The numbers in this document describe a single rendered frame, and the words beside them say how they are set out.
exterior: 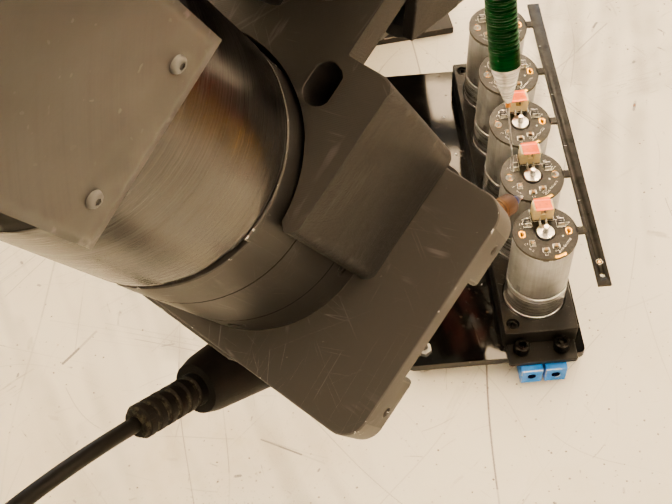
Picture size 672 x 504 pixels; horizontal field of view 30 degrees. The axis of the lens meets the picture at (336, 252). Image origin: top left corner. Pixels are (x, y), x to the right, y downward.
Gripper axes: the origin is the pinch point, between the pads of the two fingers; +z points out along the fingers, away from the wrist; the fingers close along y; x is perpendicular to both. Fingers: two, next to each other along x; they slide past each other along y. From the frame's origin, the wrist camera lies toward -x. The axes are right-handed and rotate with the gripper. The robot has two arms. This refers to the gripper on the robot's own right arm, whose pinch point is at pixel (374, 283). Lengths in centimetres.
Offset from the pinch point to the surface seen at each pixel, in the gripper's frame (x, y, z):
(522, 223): -5.0, 0.1, 10.3
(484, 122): -8.2, 5.3, 14.6
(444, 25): -12.4, 12.3, 21.0
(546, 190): -6.6, 0.3, 11.2
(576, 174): -7.9, -0.1, 11.9
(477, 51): -10.7, 7.3, 14.2
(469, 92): -9.4, 7.5, 16.7
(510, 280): -3.0, -0.2, 12.1
